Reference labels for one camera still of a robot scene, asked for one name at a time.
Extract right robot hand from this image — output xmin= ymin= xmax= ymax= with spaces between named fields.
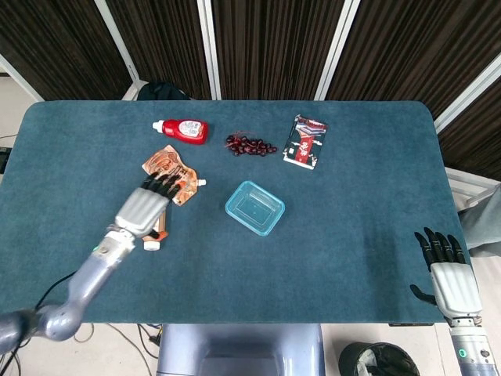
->
xmin=409 ymin=226 xmax=483 ymax=317

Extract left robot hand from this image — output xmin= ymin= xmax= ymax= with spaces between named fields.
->
xmin=115 ymin=171 xmax=189 ymax=240

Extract clear blue plastic container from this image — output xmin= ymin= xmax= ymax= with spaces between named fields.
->
xmin=224 ymin=180 xmax=286 ymax=237

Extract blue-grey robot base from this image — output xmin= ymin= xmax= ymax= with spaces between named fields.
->
xmin=156 ymin=323 xmax=326 ymax=376

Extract brown sauce bottle white cap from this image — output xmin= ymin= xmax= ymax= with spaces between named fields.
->
xmin=141 ymin=213 xmax=170 ymax=251

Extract orange sauce spout pouch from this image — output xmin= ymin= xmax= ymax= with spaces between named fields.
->
xmin=141 ymin=144 xmax=207 ymax=207

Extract grey fabric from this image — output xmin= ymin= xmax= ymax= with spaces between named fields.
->
xmin=457 ymin=183 xmax=501 ymax=258

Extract red ketchup bottle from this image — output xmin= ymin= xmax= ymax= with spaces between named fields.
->
xmin=152 ymin=119 xmax=210 ymax=146

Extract white rack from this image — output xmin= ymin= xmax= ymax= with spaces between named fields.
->
xmin=444 ymin=167 xmax=495 ymax=212

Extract black trash bin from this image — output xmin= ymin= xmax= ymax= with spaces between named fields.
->
xmin=338 ymin=342 xmax=420 ymax=376

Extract black bag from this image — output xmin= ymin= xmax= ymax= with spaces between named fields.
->
xmin=137 ymin=81 xmax=196 ymax=102

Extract dark red grape bunch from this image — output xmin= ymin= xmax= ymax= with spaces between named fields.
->
xmin=224 ymin=132 xmax=278 ymax=157

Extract blue velvet table cloth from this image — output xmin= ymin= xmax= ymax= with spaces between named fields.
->
xmin=0 ymin=100 xmax=469 ymax=324

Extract red white snack packet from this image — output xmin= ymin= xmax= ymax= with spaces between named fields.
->
xmin=282 ymin=114 xmax=329 ymax=171

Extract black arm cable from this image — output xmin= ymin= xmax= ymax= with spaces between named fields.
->
xmin=0 ymin=269 xmax=79 ymax=376

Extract floor cables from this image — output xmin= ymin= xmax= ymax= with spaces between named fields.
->
xmin=74 ymin=323 xmax=162 ymax=376

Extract white partition frame post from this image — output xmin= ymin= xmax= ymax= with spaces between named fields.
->
xmin=196 ymin=0 xmax=222 ymax=101
xmin=93 ymin=0 xmax=142 ymax=101
xmin=314 ymin=0 xmax=361 ymax=101
xmin=433 ymin=58 xmax=501 ymax=134
xmin=0 ymin=52 xmax=44 ymax=103

